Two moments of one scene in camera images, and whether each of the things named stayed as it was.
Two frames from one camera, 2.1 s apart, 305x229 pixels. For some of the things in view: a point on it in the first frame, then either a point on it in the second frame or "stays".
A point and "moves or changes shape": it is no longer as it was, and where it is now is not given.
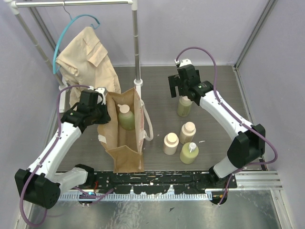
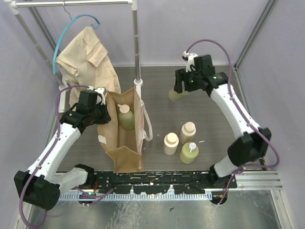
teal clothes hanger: x=96 y=17 stays
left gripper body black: x=100 y=117 stays
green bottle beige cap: x=184 y=106 moves or changes shape
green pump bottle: x=126 y=117 stays
